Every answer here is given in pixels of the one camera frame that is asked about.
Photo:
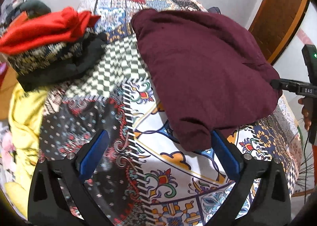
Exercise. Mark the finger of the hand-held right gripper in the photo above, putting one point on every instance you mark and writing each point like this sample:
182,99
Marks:
284,85

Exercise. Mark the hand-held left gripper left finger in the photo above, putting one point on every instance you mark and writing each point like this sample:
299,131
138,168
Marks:
92,156

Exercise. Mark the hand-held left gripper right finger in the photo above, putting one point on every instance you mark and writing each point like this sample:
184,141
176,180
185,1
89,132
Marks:
226,154

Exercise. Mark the maroon button-up shirt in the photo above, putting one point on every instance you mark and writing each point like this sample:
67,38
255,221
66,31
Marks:
203,67

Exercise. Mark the person's right hand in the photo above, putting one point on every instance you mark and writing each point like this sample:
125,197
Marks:
306,114

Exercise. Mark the patchwork patterned bedsheet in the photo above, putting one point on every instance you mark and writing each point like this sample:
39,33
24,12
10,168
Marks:
153,166

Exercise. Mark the brown wooden door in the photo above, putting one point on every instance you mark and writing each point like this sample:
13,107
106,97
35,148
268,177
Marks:
277,12

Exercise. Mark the yellow printed garment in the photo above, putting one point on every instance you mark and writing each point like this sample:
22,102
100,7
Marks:
24,121

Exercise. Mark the pink soft toy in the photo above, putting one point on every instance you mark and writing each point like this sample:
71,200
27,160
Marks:
6,151

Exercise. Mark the folded black garment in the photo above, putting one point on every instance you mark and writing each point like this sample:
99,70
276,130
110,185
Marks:
74,67

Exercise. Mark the dark blue object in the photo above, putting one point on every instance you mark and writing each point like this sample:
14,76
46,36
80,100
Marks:
214,10

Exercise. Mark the brown cardboard box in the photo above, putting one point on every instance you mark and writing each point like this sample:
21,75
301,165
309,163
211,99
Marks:
7,92

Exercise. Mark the folded dark patterned garment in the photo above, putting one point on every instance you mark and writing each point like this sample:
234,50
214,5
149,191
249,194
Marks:
37,58

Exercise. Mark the folded red garment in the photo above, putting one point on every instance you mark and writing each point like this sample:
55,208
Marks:
42,30

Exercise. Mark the dark green cloth bundle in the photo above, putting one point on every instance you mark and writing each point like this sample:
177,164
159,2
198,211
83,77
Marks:
34,6

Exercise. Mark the cluttered shelf pile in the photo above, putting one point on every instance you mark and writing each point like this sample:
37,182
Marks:
14,5

